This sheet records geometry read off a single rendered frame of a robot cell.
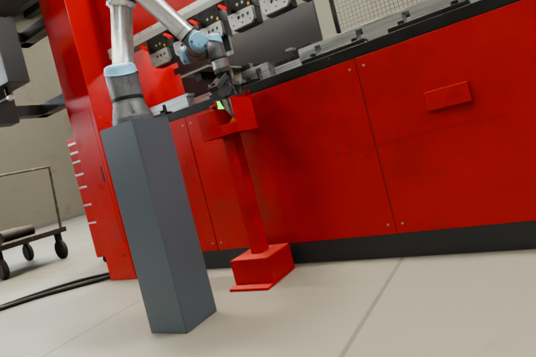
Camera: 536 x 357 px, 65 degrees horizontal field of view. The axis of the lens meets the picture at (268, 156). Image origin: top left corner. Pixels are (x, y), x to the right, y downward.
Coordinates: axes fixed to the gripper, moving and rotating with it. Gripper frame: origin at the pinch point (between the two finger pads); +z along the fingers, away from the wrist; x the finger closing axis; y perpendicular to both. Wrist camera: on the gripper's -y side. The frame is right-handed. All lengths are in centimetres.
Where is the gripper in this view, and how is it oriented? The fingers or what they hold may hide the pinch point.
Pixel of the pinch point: (233, 114)
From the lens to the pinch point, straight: 186.3
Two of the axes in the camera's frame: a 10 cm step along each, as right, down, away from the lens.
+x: -8.3, 2.0, 5.1
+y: 4.7, -2.2, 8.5
